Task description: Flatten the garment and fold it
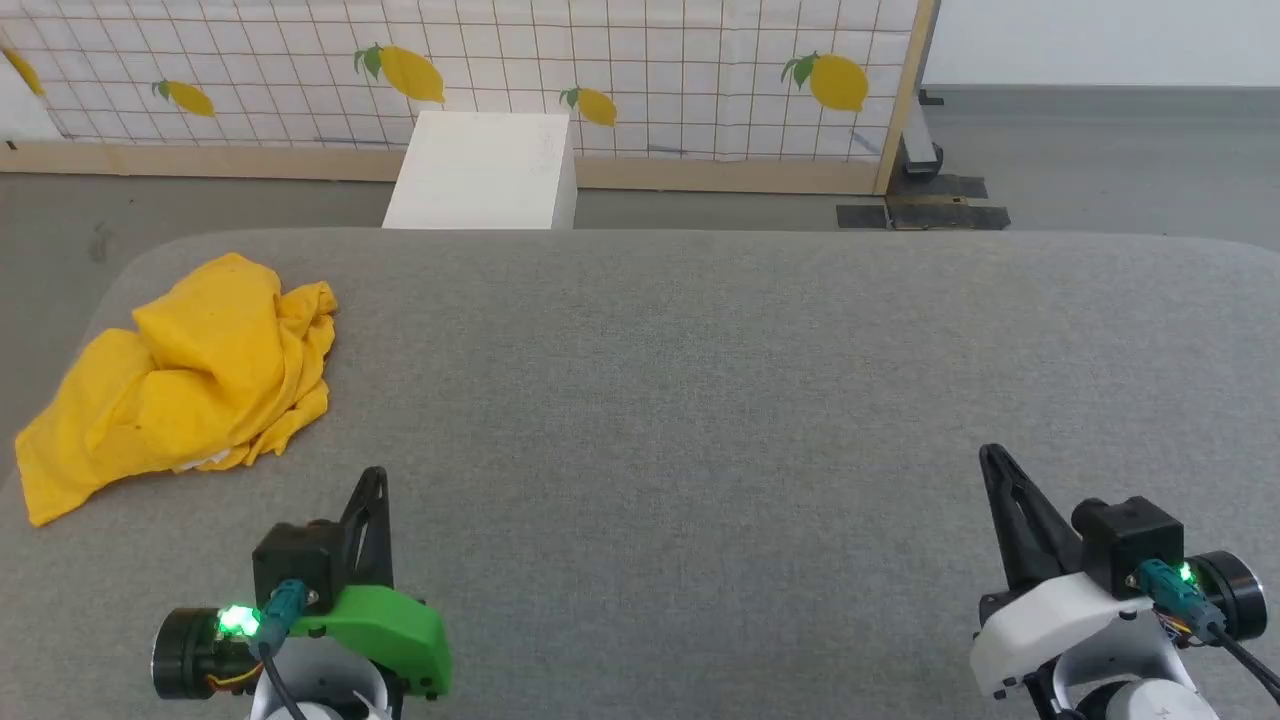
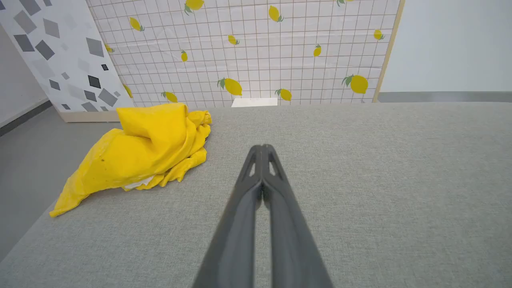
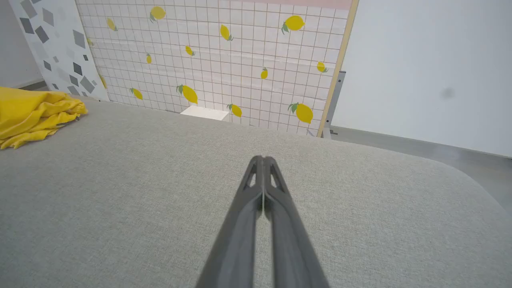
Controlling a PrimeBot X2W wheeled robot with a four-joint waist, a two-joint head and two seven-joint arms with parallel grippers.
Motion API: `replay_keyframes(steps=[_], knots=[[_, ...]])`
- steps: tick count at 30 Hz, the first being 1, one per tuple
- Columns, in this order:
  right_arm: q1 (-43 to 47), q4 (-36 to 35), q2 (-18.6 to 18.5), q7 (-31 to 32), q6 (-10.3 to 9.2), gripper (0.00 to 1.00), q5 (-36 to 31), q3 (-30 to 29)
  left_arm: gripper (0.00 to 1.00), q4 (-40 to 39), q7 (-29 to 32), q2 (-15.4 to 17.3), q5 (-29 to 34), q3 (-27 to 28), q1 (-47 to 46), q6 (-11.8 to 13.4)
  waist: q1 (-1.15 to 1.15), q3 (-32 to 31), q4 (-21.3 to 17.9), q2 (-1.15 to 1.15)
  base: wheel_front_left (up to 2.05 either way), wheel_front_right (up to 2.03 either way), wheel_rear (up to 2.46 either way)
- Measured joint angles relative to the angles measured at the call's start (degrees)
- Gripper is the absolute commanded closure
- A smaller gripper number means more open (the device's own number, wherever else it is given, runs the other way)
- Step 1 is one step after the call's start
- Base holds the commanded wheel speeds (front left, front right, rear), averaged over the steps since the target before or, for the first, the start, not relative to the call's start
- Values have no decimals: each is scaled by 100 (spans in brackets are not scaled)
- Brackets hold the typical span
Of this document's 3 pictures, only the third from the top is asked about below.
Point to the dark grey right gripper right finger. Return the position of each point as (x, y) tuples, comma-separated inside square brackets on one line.
[(292, 248)]

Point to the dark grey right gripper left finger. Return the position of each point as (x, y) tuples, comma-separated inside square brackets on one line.
[(236, 240)]

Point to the yellow t-shirt with prints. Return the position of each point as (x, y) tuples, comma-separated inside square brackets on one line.
[(28, 114)]

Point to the small white box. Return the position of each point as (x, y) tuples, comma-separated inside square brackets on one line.
[(206, 113)]

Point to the grey metal stand leg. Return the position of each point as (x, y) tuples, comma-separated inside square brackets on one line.
[(332, 104)]

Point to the lemon pattern tile panel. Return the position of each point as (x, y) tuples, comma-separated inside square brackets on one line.
[(240, 80)]

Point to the white partition board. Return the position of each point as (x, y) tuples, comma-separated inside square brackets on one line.
[(420, 60)]

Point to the grey terrazzo pattern panel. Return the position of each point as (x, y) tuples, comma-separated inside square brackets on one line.
[(52, 40)]

